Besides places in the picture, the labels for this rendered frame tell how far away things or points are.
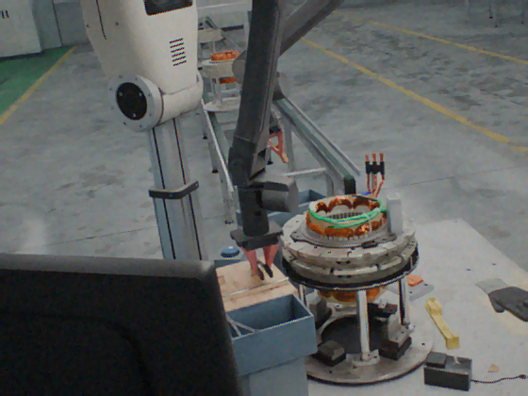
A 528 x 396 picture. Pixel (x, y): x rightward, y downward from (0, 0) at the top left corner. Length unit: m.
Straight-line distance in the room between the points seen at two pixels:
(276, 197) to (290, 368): 0.34
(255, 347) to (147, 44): 0.74
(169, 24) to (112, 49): 0.15
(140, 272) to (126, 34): 1.21
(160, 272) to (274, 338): 0.90
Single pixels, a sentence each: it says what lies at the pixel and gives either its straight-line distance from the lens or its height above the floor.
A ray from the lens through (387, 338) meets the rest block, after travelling 1.64.
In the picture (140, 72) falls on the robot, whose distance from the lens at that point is 1.63.
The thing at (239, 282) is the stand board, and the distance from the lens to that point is 1.46.
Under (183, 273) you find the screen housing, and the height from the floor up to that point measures 1.56.
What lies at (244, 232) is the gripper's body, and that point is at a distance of 1.39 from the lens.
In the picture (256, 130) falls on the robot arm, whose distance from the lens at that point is 1.28.
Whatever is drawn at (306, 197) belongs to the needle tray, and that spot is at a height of 1.04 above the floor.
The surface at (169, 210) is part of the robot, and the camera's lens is 1.79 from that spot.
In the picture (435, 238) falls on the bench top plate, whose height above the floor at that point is 0.78.
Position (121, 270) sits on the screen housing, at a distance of 0.42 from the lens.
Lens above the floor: 1.74
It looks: 20 degrees down
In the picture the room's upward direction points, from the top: 7 degrees counter-clockwise
